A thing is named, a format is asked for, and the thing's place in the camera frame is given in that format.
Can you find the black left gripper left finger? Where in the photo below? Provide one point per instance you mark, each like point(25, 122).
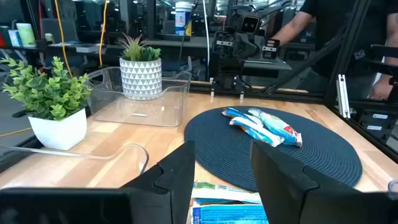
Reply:
point(174, 174)

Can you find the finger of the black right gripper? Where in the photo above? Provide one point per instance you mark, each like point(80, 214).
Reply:
point(271, 53)
point(224, 37)

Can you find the round dark blue woven placemat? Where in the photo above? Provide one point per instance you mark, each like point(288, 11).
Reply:
point(311, 165)

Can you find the person's hand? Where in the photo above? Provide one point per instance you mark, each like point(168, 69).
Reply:
point(381, 88)

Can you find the person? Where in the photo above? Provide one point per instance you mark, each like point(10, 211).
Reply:
point(329, 18)

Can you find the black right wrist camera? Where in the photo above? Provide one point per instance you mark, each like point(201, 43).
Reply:
point(249, 24)

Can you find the small white box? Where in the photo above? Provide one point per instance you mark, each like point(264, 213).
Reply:
point(15, 39)

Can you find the background desk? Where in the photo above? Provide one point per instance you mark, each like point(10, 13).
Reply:
point(87, 48)

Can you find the succulent in triangle-patterned pot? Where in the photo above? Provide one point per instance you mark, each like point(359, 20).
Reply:
point(140, 81)

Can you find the black camera gantry frame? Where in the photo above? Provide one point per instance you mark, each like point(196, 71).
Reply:
point(348, 46)

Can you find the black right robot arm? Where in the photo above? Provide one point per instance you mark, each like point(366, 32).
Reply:
point(227, 74)

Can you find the leafy plant in white pot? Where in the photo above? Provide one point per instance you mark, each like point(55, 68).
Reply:
point(59, 130)

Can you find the black electronics box white labels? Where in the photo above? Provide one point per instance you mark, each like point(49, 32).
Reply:
point(373, 133)

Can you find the blue granola bar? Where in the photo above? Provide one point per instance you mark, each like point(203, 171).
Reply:
point(258, 132)
point(230, 214)
point(276, 126)
point(236, 113)

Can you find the white canister with blue label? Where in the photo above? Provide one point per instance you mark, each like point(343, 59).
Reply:
point(183, 18)

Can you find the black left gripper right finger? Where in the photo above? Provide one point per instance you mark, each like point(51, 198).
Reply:
point(280, 180)

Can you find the light green cylinder container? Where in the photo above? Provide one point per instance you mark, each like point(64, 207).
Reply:
point(26, 35)

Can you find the silver aluminium bracket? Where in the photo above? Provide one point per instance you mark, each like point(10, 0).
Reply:
point(343, 96)

